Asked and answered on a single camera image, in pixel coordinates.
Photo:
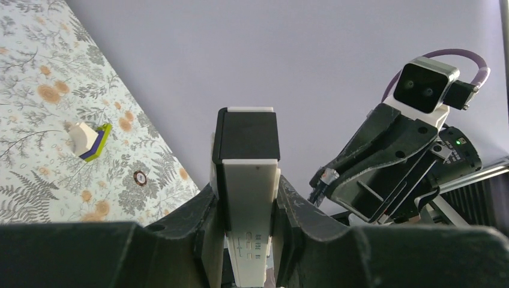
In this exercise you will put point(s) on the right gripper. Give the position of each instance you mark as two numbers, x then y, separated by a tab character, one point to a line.
381	164

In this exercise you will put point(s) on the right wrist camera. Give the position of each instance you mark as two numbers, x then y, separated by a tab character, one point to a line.
427	89

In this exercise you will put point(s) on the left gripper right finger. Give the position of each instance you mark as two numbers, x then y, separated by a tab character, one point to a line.
311	249

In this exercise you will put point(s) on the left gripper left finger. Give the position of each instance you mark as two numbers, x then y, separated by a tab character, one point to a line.
182	249

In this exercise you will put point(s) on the floral patterned table mat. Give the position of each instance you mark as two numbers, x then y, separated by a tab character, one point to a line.
53	76

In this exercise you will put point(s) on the white remote control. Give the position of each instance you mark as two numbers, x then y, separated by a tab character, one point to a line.
245	176

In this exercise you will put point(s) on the white purple green block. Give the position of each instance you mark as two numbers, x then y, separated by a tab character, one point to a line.
89	142

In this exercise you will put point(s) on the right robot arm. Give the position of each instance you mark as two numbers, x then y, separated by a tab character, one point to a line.
457	157

